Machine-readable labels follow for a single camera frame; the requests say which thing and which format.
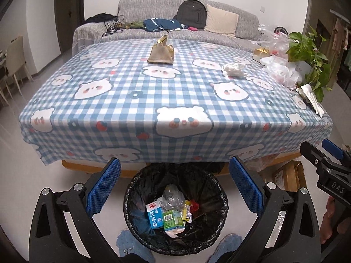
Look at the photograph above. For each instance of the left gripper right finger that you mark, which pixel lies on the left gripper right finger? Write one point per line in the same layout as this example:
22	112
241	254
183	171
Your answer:
245	182

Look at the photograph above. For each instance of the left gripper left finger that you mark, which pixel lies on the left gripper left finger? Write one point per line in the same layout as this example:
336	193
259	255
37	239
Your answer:
100	185

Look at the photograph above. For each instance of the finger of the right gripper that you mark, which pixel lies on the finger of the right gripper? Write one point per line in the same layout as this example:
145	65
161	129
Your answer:
333	149

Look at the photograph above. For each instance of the white tissue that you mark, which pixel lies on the white tissue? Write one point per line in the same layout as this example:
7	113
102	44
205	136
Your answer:
234	69

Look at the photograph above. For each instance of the gold foil snack bag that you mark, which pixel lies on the gold foil snack bag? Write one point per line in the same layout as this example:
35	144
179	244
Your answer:
162	53

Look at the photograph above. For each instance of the black trash bin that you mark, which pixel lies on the black trash bin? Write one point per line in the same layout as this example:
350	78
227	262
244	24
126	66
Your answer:
189	188

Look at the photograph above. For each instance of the brown cardboard box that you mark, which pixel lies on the brown cardboard box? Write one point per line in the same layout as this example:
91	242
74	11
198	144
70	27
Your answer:
290	177

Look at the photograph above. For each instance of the blue milk carton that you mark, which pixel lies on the blue milk carton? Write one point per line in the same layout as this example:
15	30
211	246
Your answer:
155	214

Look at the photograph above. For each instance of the blue slipper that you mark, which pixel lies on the blue slipper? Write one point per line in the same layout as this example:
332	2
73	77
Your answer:
128	245

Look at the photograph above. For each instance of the white papers at table edge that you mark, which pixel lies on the white papers at table edge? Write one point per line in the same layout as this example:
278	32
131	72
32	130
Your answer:
307	93

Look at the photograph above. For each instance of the green drink carton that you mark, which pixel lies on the green drink carton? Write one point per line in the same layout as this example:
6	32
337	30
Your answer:
173	221

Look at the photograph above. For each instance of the blue checkered tablecloth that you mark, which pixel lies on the blue checkered tablecloth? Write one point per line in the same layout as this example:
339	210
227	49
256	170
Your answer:
107	101

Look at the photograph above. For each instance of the white plastic bag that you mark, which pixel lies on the white plastic bag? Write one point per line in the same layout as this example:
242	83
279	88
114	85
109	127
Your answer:
281	70

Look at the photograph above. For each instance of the green potted plant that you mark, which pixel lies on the green potted plant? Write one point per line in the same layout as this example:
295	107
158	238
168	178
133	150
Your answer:
312	64

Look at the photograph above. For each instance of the clear plastic bag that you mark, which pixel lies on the clear plastic bag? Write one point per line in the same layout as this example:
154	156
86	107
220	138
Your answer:
277	44

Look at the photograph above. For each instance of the gold small box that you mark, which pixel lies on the gold small box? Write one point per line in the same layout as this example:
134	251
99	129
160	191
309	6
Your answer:
260	53

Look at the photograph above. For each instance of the white fan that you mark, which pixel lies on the white fan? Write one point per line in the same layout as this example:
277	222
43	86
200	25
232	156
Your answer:
280	30

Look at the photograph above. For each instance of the beige dining chair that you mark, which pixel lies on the beige dining chair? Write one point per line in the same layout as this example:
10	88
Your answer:
12	62

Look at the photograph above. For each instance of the beige cushion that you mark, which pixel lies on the beige cushion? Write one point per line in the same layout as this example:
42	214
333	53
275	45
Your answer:
221	21

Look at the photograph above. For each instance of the pink cloth on sofa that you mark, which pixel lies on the pink cloth on sofa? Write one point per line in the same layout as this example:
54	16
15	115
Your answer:
192	29

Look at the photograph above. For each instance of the dark blue jacket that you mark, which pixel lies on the dark blue jacket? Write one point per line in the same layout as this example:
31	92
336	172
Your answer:
160	25

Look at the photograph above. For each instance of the black backpack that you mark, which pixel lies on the black backpack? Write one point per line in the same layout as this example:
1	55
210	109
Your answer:
192	13

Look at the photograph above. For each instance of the wooden table frame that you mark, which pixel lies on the wooden table frame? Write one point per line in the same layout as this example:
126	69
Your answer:
131	169

